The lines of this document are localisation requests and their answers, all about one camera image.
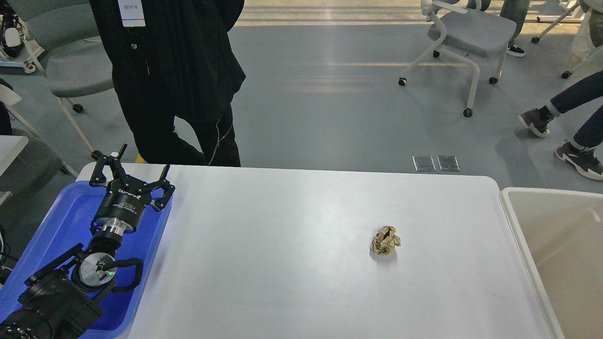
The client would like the left metal floor plate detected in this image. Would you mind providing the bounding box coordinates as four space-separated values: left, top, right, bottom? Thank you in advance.
413 156 436 172

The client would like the blue plastic tray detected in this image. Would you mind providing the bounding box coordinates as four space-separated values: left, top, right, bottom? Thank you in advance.
0 182 171 339

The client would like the person in black coat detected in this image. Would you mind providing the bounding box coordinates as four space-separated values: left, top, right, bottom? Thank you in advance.
89 0 246 167

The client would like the person at right edge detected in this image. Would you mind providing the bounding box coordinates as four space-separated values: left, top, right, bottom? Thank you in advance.
517 71 603 181

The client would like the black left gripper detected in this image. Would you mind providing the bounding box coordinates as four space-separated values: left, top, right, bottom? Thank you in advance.
89 144 176 233

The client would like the metal floor plate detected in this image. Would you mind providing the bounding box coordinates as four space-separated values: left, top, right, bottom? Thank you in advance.
437 155 461 172
413 156 436 172

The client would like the grey chair right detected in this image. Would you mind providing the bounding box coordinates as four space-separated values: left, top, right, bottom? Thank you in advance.
398 0 516 117

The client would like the right metal floor plate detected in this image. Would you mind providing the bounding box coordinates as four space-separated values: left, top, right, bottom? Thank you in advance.
437 155 461 172

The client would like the crumpled brown paper ball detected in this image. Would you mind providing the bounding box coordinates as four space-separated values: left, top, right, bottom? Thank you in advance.
370 226 401 256

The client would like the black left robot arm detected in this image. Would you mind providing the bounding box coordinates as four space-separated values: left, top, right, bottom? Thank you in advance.
1 145 175 339

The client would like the grey chair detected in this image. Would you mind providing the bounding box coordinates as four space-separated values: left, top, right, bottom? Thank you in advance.
398 0 516 117
8 0 114 152

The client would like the white small table left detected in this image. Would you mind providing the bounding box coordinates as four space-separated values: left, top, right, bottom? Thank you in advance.
0 135 29 176

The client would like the white plastic bin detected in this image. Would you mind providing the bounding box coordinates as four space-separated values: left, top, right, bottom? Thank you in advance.
500 187 603 339

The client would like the grey chair left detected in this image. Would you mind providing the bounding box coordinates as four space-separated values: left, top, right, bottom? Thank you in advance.
8 0 114 152

